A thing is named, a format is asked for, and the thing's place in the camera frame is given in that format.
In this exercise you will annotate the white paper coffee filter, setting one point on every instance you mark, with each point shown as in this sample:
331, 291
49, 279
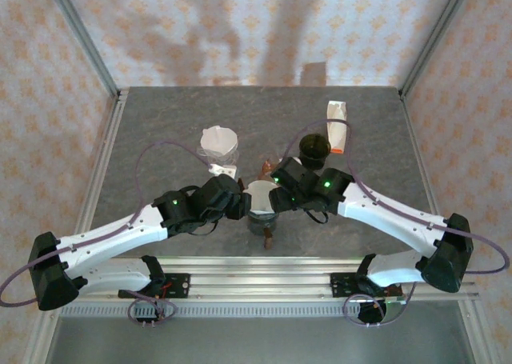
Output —
219, 140
261, 198

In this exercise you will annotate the smoky grey coffee dripper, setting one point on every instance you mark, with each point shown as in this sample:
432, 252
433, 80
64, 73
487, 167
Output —
260, 224

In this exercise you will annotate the orange transparent coffee dripper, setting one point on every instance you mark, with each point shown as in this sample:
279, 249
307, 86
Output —
266, 168

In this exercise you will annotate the dark green coffee dripper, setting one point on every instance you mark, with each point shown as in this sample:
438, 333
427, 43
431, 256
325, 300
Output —
314, 148

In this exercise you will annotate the white orange-ended filter box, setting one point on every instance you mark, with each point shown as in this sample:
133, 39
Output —
336, 140

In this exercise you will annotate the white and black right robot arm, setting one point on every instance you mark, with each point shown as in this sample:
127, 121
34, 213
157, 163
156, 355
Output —
392, 220

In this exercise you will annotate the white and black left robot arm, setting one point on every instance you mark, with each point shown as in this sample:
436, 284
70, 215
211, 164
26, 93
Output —
120, 236

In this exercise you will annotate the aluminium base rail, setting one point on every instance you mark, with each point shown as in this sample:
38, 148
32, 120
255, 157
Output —
260, 276

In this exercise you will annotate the aluminium table side rail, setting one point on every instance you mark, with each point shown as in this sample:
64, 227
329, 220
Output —
412, 120
107, 148

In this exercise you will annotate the aluminium frame post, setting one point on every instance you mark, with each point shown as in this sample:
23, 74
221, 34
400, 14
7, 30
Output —
433, 40
85, 40

